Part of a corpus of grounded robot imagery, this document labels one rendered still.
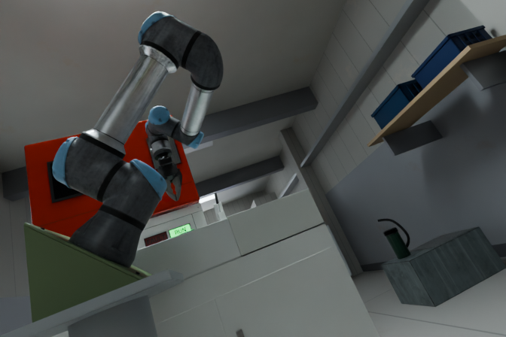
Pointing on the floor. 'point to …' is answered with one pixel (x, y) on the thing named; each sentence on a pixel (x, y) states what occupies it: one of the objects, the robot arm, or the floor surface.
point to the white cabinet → (268, 296)
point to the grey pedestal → (108, 312)
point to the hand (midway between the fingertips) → (175, 196)
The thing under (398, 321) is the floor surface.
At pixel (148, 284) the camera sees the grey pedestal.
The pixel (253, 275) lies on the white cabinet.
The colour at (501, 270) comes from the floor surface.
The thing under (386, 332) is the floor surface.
